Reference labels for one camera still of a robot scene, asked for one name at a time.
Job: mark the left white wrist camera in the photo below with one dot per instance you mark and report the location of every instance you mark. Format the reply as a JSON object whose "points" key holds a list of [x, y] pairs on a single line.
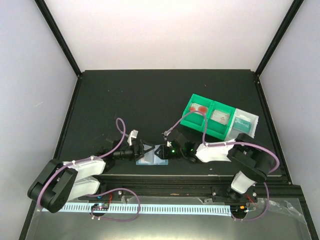
{"points": [[132, 136]]}

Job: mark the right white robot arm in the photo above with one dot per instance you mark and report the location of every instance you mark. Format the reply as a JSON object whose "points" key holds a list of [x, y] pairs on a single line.
{"points": [[253, 161]]}

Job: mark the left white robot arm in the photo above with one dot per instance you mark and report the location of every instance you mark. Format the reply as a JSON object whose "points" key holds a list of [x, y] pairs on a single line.
{"points": [[60, 182]]}

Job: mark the teal striped credit card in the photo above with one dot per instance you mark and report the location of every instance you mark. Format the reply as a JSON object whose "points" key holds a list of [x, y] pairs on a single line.
{"points": [[242, 124]]}

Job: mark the left small circuit board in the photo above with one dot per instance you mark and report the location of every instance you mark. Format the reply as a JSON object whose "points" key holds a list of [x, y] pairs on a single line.
{"points": [[100, 207]]}

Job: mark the blue card holder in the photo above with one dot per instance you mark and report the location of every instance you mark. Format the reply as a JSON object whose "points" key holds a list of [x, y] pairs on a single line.
{"points": [[156, 162]]}

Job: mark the green bin compartment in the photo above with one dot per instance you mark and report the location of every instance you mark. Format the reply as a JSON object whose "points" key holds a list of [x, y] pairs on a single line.
{"points": [[192, 119], [215, 129]]}

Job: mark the right black frame post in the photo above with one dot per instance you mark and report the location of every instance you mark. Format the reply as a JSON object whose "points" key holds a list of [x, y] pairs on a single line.
{"points": [[282, 29]]}

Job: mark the black frame post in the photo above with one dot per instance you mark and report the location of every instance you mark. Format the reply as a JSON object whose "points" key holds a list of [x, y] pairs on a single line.
{"points": [[48, 17], [282, 29]]}

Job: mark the white slotted cable duct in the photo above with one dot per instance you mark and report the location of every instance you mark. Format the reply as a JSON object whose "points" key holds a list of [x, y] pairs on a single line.
{"points": [[155, 209]]}

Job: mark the left black frame post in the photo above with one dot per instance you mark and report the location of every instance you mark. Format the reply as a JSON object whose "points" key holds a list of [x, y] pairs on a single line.
{"points": [[48, 17]]}

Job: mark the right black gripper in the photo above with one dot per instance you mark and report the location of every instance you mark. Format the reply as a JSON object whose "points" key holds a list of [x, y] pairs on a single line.
{"points": [[163, 153]]}

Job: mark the black front rail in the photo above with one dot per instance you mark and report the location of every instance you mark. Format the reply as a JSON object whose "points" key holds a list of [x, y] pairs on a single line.
{"points": [[167, 186]]}

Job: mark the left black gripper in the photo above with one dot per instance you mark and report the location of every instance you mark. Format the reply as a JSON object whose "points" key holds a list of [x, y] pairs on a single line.
{"points": [[140, 153]]}

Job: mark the clear white bin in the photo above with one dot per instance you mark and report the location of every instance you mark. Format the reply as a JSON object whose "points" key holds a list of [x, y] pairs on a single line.
{"points": [[233, 133]]}

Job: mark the white floral credit card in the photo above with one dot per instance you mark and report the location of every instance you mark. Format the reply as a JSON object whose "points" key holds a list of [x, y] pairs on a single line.
{"points": [[220, 117]]}

